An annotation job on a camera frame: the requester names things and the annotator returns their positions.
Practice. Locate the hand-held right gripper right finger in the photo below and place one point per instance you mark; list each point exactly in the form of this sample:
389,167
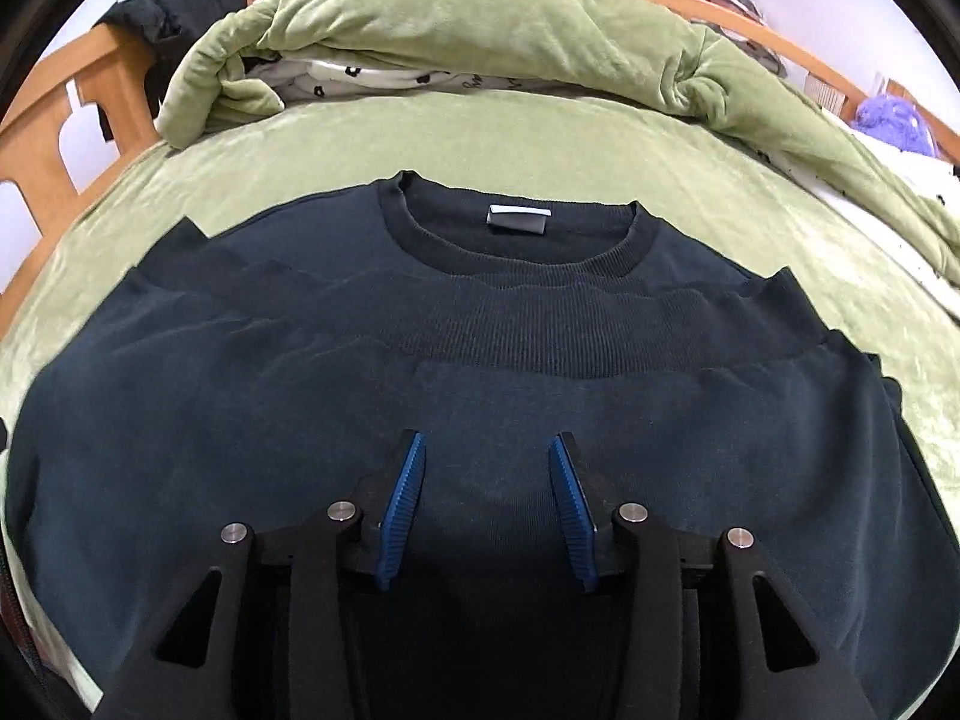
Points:
570,499

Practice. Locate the white printed bedding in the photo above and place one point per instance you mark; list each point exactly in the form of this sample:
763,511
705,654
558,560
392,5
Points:
375,79

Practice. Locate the dark navy sweatshirt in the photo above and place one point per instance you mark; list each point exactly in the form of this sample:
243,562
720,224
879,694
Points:
487,360

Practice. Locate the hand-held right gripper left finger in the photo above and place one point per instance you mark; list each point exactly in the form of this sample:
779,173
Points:
401,495

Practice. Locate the black jacket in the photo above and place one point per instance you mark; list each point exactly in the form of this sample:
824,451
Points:
172,7

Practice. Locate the green bed sheet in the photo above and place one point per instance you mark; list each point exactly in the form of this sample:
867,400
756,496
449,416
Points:
525,135

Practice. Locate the wooden bed frame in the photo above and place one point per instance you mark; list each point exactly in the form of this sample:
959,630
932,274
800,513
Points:
112,67

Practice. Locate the green plush quilt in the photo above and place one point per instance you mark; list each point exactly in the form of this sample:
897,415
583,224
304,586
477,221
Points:
465,22

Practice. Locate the purple plush toy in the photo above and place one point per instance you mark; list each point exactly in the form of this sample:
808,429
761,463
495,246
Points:
892,120

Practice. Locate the grey books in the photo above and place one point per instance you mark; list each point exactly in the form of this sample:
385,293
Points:
742,4

